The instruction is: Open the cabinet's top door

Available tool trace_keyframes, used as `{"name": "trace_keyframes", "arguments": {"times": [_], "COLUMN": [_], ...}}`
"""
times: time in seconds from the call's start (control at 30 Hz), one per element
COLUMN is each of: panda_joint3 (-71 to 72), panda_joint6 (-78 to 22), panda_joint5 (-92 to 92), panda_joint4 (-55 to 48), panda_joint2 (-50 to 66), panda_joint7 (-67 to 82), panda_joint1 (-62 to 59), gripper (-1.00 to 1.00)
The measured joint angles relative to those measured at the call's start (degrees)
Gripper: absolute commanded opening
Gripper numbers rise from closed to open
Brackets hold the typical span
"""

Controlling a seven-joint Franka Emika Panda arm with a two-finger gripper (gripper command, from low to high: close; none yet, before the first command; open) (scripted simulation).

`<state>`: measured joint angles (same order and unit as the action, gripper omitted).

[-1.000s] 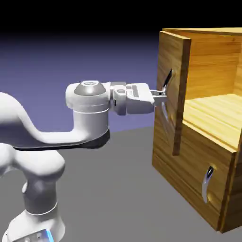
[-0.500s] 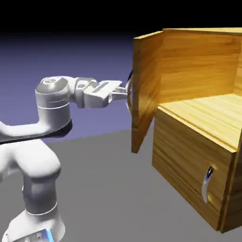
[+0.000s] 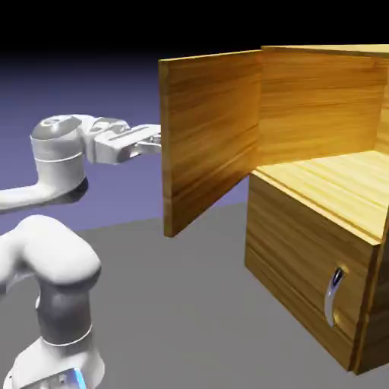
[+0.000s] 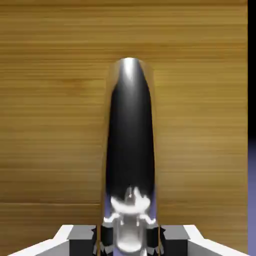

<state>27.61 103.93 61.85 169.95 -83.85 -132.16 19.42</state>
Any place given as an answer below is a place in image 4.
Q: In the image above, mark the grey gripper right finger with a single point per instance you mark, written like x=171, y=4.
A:
x=176, y=238

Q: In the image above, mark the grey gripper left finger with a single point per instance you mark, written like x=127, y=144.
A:
x=80, y=238

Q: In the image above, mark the light wood cabinet door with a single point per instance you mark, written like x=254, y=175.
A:
x=50, y=120

